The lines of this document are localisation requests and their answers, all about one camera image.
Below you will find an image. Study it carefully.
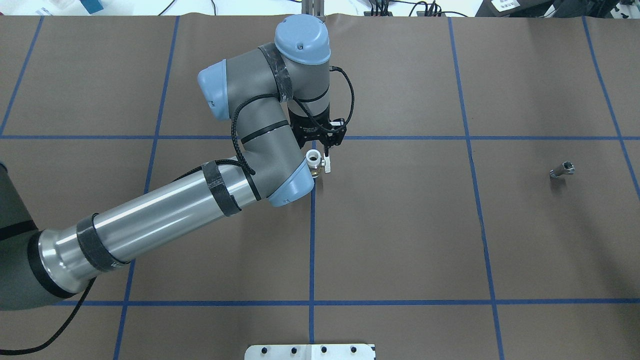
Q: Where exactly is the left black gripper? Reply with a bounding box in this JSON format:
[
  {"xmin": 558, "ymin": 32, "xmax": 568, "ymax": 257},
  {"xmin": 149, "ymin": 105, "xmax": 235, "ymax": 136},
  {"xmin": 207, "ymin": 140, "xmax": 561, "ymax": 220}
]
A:
[{"xmin": 291, "ymin": 107, "xmax": 347, "ymax": 158}]

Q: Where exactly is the white brass PPR valve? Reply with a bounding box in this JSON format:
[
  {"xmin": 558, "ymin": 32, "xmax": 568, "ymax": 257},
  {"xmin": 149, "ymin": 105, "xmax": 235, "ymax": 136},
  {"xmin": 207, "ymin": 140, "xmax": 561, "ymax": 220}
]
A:
[{"xmin": 305, "ymin": 149, "xmax": 332, "ymax": 179}]

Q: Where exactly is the grey metal pipe fitting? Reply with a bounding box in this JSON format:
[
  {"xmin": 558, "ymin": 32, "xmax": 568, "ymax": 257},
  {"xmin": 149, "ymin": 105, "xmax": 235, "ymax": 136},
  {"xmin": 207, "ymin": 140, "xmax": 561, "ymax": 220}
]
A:
[{"xmin": 549, "ymin": 161, "xmax": 576, "ymax": 179}]

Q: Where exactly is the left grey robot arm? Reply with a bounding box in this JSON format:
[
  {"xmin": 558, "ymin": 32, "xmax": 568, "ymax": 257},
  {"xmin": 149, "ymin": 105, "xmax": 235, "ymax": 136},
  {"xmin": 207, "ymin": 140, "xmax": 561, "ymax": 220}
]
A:
[{"xmin": 0, "ymin": 14, "xmax": 348, "ymax": 312}]

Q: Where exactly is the teal box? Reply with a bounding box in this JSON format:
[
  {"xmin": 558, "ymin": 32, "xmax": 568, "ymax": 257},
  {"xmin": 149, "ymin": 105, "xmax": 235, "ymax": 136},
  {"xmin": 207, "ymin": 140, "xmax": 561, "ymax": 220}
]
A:
[{"xmin": 79, "ymin": 0, "xmax": 105, "ymax": 15}]

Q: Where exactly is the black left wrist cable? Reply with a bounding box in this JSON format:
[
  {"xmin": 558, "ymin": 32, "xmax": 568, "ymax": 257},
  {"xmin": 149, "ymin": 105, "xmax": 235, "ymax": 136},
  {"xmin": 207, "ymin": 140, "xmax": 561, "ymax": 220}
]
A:
[{"xmin": 0, "ymin": 66, "xmax": 356, "ymax": 357}]

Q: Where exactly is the aluminium frame post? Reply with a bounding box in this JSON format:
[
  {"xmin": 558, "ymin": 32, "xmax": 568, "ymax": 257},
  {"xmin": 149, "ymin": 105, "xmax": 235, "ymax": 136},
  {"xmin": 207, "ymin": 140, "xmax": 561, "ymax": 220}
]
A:
[{"xmin": 300, "ymin": 0, "xmax": 326, "ymax": 18}]

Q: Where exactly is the white camera stand base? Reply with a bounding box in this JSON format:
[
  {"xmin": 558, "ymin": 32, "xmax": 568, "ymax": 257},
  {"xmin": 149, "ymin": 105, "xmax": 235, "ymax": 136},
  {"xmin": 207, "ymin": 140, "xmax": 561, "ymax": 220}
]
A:
[{"xmin": 244, "ymin": 343, "xmax": 377, "ymax": 360}]

